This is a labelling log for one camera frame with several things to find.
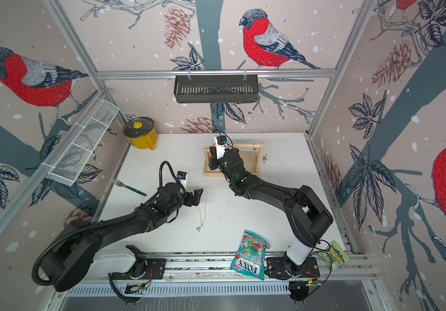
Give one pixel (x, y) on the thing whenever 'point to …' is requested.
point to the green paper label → (335, 254)
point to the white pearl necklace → (200, 225)
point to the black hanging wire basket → (216, 90)
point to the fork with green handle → (120, 183)
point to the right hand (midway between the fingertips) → (211, 145)
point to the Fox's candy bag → (251, 256)
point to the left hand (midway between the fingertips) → (197, 185)
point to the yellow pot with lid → (141, 132)
